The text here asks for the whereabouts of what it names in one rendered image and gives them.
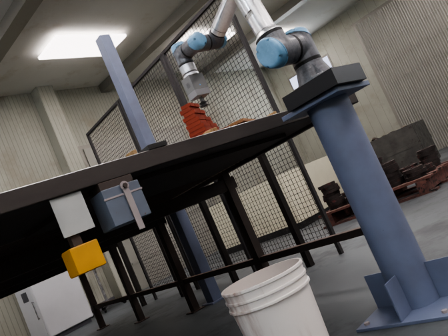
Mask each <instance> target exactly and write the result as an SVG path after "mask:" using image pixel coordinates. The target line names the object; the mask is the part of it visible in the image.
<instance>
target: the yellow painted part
mask: <svg viewBox="0 0 448 336"><path fill-rule="evenodd" d="M67 240H68V242H69V245H70V247H71V248H70V249H69V250H67V251H66V252H64V253H62V254H61V256H62V258H63V261H64V264H65V266H66V268H67V271H68V274H69V276H70V278H71V279H73V278H75V277H78V276H80V275H82V274H84V273H87V272H89V271H92V270H94V269H96V268H98V267H100V266H102V265H105V264H106V260H105V258H104V256H103V253H102V250H101V248H100V246H99V243H98V241H97V240H96V239H94V240H91V241H88V242H86V243H83V242H82V239H81V236H80V234H79V233H78V234H76V235H72V236H70V237H67Z"/></svg>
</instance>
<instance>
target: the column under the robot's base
mask: <svg viewBox="0 0 448 336"><path fill-rule="evenodd" d="M368 85H370V83H369V81H368V80H366V81H360V82H356V83H350V84H346V85H340V86H336V87H334V88H332V89H330V90H328V91H327V92H325V93H324V94H322V95H320V96H318V97H316V98H314V99H313V100H311V101H310V102H308V103H306V104H304V105H302V106H301V107H299V108H297V109H296V110H294V111H292V112H290V113H289V114H287V115H285V116H284V117H282V120H283V122H285V121H290V120H293V119H297V118H300V117H305V116H309V118H310V120H311V122H312V124H313V126H314V128H315V130H316V132H317V135H318V137H319V139H320V141H321V144H322V146H323V148H324V150H325V152H326V154H327V156H328V158H329V160H330V163H331V165H332V167H333V169H334V172H335V174H336V176H337V178H338V180H339V182H340V184H341V186H342V189H343V191H344V193H345V195H346V197H347V200H348V202H349V204H350V206H351V208H352V210H353V212H354V214H355V217H356V219H357V221H358V223H359V226H360V228H361V230H362V232H363V234H364V236H365V238H366V240H367V243H368V245H369V247H370V249H371V252H372V254H373V256H374V258H375V260H376V262H377V264H378V266H379V269H380V271H381V272H379V273H374V274H371V275H366V276H364V278H365V280H366V283H367V285H368V287H369V290H370V292H371V294H372V296H373V298H374V300H375V302H376V304H377V307H378V308H377V309H376V310H375V311H374V312H373V313H372V314H371V315H370V316H369V317H368V318H367V319H366V320H365V321H364V322H363V323H362V324H361V325H360V326H359V328H358V329H357V330H356V331H357V333H360V332H365V331H374V330H379V329H387V328H392V327H401V326H406V325H414V324H420V323H428V322H433V321H442V320H447V319H448V256H446V257H441V258H438V259H433V260H430V261H426V260H425V257H424V255H423V253H422V251H421V249H420V247H419V244H418V242H417V240H416V238H415V236H414V234H413V232H412V230H411V228H410V226H409V224H408V222H407V219H406V217H405V215H404V213H403V211H402V208H401V206H400V204H399V202H398V200H397V198H396V196H395V194H394V192H393V190H392V188H391V185H390V183H389V181H388V179H387V177H386V175H385V172H384V170H383V168H382V166H381V164H380V162H379V160H378V158H377V156H376V154H375V152H374V150H373V147H372V145H371V143H370V141H369V139H368V136H367V134H366V132H365V130H364V128H363V126H362V124H361V122H360V120H359V118H358V116H357V113H356V111H355V109H354V107H353V105H352V103H351V100H350V98H349V96H350V95H352V94H354V93H355V92H357V91H359V90H361V89H362V88H364V87H366V86H368Z"/></svg>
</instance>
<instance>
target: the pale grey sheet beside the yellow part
mask: <svg viewBox="0 0 448 336"><path fill-rule="evenodd" d="M49 202H50V205H51V207H52V210H53V212H54V214H55V217H56V220H57V222H58V224H59V227H60V230H61V232H62V234H63V237H64V239H65V238H67V237H70V236H72V235H76V234H78V233H81V232H83V231H86V230H88V229H92V228H94V227H95V224H94V222H93V220H92V218H91V215H90V212H89V210H88V208H87V205H86V203H85V200H84V198H83V196H82V193H81V191H77V192H74V193H71V194H68V195H64V196H62V197H58V198H55V199H52V200H49Z"/></svg>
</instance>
